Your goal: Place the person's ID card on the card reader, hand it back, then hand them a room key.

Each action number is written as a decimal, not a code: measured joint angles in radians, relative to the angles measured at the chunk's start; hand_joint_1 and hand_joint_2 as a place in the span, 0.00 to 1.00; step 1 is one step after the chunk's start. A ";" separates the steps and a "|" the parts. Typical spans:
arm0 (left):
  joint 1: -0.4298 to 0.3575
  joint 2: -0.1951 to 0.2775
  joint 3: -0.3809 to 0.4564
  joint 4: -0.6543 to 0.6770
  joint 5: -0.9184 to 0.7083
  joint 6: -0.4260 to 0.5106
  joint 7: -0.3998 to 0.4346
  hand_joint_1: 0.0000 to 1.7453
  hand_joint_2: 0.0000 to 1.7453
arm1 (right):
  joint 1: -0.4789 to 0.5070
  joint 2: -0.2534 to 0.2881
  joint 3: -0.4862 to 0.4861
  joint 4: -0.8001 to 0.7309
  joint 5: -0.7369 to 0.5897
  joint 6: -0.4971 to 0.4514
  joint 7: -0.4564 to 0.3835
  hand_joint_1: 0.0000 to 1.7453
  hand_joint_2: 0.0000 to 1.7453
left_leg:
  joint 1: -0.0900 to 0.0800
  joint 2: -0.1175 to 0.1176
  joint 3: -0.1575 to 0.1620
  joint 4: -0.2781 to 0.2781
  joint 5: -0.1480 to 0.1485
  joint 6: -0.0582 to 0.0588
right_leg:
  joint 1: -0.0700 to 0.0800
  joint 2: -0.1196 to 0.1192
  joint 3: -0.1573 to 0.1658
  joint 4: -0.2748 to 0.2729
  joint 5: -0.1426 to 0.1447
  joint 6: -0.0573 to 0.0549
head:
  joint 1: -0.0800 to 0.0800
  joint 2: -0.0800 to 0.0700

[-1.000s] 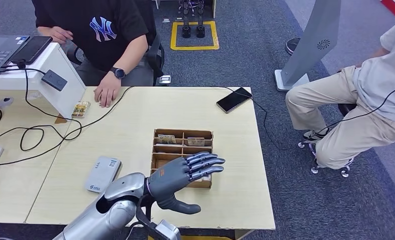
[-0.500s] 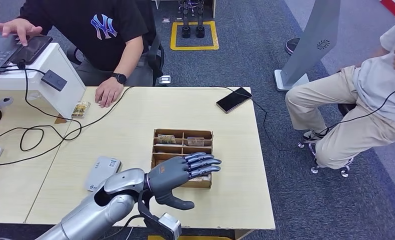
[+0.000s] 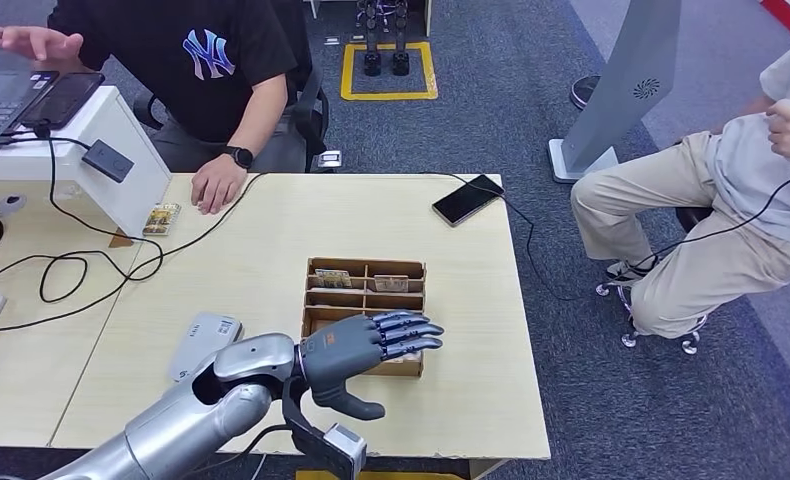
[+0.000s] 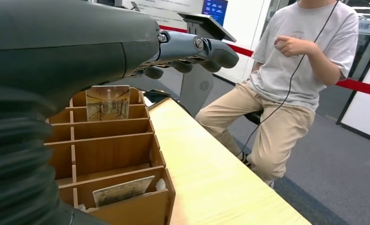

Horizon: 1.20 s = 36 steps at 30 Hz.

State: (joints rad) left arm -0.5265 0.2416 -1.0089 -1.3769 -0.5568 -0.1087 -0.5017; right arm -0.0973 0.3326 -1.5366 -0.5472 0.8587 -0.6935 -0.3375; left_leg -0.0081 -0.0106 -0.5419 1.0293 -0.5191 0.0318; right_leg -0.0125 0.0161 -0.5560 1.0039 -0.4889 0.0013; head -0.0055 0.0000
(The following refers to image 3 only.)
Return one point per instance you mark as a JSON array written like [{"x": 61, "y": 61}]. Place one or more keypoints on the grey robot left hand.
[{"x": 342, "y": 351}]

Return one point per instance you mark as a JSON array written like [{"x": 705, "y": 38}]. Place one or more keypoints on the person's right hand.
[{"x": 30, "y": 43}]

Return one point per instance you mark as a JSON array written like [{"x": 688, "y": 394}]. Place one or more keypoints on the wooden organizer box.
[{"x": 363, "y": 295}]

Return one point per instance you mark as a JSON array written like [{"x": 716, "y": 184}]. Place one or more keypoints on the person's left forearm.
[{"x": 262, "y": 112}]

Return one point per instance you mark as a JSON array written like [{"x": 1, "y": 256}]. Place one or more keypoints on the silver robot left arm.
[{"x": 183, "y": 424}]

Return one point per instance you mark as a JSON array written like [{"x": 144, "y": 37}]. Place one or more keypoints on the hotel print card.
[
  {"x": 333, "y": 278},
  {"x": 391, "y": 283},
  {"x": 162, "y": 219}
]

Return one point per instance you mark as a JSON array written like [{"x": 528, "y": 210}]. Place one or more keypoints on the person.
[
  {"x": 196, "y": 79},
  {"x": 700, "y": 252}
]

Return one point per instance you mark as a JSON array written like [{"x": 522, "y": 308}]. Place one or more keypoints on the white card reader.
[{"x": 199, "y": 338}]

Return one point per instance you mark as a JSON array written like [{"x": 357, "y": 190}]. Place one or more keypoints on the black wristwatch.
[{"x": 239, "y": 158}]

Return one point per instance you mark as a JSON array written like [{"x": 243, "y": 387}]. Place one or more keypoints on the black smartphone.
[
  {"x": 468, "y": 200},
  {"x": 64, "y": 100}
]

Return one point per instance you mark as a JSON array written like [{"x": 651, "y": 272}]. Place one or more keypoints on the white desk riser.
[{"x": 107, "y": 119}]

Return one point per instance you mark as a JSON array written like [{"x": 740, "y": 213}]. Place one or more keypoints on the black office chair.
[{"x": 312, "y": 126}]

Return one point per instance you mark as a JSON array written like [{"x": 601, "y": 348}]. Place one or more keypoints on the red floor strip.
[{"x": 786, "y": 16}]

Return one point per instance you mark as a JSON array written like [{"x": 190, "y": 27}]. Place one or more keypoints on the silver floor socket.
[
  {"x": 330, "y": 159},
  {"x": 332, "y": 40}
]

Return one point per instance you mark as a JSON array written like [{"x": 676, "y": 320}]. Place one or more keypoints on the small black box device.
[{"x": 107, "y": 161}]

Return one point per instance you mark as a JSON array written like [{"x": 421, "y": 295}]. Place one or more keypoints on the yellow floor tape strip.
[{"x": 395, "y": 476}]

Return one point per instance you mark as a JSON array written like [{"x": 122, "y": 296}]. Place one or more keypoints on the stool with casters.
[{"x": 690, "y": 215}]

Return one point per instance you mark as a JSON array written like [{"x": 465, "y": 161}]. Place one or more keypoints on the grey computer mouse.
[{"x": 11, "y": 204}]

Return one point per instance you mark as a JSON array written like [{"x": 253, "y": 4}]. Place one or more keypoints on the yellow floor tape square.
[{"x": 347, "y": 74}]

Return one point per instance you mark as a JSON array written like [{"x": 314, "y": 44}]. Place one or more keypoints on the grey kiosk stand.
[{"x": 623, "y": 79}]

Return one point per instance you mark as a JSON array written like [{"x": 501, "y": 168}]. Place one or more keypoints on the black round base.
[{"x": 582, "y": 94}]

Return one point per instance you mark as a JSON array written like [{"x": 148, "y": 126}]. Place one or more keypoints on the black camera bracket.
[{"x": 299, "y": 424}]

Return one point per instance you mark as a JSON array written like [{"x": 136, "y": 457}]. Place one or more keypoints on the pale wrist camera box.
[{"x": 345, "y": 444}]

